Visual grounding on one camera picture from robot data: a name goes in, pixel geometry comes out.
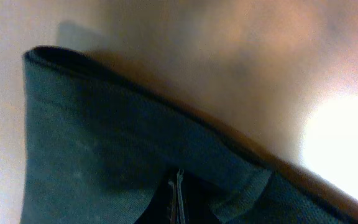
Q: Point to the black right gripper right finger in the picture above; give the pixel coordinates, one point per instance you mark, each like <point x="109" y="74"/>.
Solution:
<point x="192" y="200"/>

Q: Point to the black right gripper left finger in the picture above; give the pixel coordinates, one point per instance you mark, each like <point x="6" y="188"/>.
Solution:
<point x="162" y="208"/>

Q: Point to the black polo shirt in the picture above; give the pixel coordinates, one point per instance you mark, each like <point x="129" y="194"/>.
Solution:
<point x="98" y="147"/>

